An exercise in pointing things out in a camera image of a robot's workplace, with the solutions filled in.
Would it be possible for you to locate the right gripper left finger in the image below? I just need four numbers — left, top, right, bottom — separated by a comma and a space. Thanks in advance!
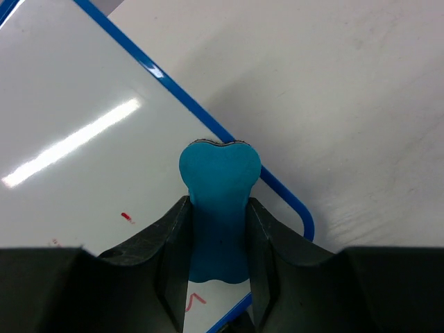
1, 196, 193, 332

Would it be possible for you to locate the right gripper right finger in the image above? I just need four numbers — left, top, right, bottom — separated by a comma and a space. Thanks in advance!
246, 198, 443, 332

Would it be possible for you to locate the blue bone-shaped eraser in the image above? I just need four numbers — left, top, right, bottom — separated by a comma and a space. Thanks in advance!
179, 139, 262, 284

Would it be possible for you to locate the blue framed small whiteboard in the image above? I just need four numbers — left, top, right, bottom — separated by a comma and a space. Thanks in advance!
0, 0, 316, 333

